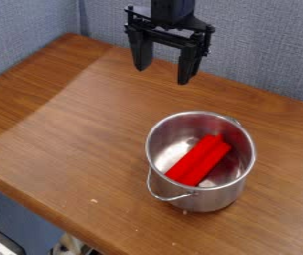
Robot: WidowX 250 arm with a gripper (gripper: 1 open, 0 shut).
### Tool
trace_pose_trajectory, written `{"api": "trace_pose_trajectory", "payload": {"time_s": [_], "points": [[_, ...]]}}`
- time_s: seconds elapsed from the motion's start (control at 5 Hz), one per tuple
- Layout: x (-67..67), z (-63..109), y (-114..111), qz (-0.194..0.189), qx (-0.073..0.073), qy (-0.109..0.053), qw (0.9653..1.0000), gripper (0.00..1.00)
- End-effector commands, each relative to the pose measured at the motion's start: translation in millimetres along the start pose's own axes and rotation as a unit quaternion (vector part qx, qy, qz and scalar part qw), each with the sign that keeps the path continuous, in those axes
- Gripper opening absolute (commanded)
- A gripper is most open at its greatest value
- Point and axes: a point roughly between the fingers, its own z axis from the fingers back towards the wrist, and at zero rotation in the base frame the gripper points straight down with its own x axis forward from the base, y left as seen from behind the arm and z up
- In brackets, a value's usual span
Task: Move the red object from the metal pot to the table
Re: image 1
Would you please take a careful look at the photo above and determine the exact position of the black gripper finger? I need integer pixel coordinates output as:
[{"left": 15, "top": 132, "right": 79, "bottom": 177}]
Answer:
[
  {"left": 127, "top": 30, "right": 153, "bottom": 71},
  {"left": 177, "top": 44, "right": 201, "bottom": 85}
]

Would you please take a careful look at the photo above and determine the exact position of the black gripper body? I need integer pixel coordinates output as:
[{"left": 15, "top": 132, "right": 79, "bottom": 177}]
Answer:
[{"left": 125, "top": 4, "right": 214, "bottom": 55}]

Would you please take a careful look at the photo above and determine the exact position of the stainless steel pot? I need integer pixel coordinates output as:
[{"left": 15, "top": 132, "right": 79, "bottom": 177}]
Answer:
[{"left": 145, "top": 111, "right": 256, "bottom": 212}]

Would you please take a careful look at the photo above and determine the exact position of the red block object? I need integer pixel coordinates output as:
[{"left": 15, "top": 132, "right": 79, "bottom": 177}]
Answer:
[{"left": 164, "top": 134, "right": 230, "bottom": 186}]

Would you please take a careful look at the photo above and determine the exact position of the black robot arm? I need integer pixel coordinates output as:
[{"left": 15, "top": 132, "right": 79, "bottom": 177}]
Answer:
[{"left": 123, "top": 0, "right": 214, "bottom": 85}]

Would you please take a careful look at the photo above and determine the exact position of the white object under table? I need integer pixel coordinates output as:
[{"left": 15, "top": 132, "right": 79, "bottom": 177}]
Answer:
[{"left": 47, "top": 233, "right": 101, "bottom": 255}]

